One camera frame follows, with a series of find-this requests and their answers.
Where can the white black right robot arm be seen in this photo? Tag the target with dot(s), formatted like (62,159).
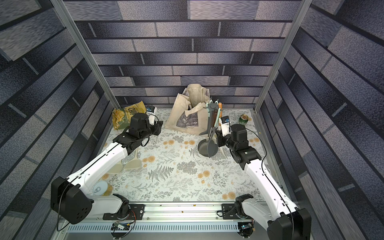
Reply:
(282,218)

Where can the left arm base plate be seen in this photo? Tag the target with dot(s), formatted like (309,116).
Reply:
(135,212)

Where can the green beer can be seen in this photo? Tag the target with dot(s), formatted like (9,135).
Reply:
(243,119)

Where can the right circuit board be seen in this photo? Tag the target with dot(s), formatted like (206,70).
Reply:
(246,229)

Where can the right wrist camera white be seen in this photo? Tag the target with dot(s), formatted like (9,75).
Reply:
(225,123)

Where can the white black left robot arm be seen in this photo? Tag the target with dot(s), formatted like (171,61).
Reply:
(70,197)

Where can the yellow green chips bag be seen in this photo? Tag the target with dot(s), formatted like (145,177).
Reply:
(122,117)

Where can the left circuit board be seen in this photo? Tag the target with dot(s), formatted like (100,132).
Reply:
(120,226)

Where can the aluminium rail frame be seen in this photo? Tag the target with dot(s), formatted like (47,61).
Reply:
(166,221)

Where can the circuit board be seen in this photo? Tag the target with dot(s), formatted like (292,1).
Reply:
(246,229)
(120,226)

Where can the grey utensil rack stand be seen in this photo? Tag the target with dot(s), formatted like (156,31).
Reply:
(206,147)

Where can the mint handle cream spoon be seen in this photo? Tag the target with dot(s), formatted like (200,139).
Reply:
(116,169)

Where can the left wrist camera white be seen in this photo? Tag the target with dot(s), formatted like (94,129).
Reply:
(151,111)

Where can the beige canvas tote bag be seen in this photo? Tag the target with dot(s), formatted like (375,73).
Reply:
(189,114)

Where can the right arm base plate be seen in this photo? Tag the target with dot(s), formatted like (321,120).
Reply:
(232,211)

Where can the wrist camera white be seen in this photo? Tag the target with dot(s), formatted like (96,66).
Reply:
(151,111)
(225,123)

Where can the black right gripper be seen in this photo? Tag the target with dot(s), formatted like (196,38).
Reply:
(222,139)

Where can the dark brown handle utensil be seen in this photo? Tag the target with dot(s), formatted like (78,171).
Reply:
(214,118)

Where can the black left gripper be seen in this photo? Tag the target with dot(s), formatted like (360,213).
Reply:
(157,127)

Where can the wooden handle white utensil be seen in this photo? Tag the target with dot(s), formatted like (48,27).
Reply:
(217,126)

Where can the mint handle grey ladle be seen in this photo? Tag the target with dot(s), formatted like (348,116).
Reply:
(212,108)

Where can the mint handle cream spatula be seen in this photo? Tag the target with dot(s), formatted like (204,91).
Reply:
(133,161)

